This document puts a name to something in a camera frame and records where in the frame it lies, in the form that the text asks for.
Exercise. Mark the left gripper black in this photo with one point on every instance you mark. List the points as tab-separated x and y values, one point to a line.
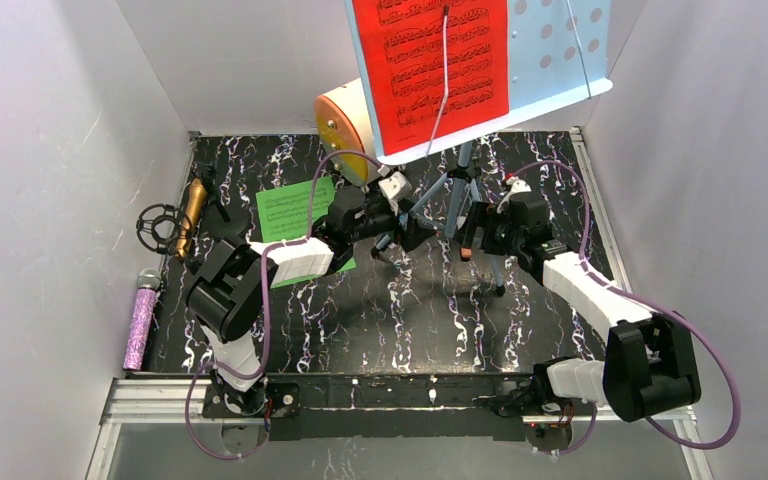
401	227

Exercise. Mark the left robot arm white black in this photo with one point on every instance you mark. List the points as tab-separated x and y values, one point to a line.
228	293

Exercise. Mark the red sheet music page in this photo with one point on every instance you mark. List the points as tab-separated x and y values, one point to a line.
431	68

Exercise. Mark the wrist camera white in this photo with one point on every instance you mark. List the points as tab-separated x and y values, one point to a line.
514	185
395	188

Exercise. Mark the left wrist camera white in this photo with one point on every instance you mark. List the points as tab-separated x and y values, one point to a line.
395	188

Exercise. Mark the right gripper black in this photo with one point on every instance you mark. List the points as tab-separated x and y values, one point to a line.
477	225

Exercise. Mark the aluminium frame rail base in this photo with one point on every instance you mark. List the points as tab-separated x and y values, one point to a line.
385	427

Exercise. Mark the gold microphone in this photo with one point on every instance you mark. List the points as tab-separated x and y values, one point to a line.
196	195

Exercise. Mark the purple glitter microphone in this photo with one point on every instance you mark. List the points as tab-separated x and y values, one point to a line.
149	283

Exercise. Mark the round three-drawer storage box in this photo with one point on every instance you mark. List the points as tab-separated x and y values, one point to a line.
343	123

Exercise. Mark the black shock-mount tripod stand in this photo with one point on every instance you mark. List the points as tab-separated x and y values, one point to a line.
161	227

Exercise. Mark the light blue music stand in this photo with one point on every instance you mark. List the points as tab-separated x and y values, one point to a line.
557	57

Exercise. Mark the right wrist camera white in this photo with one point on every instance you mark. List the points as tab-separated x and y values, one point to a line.
514	185

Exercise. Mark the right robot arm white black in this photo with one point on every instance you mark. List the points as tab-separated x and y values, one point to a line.
649	365

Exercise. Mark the orange white highlighter pen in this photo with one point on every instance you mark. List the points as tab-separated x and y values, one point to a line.
465	250

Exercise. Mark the green sheet music page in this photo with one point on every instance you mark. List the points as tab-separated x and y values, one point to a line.
282	211

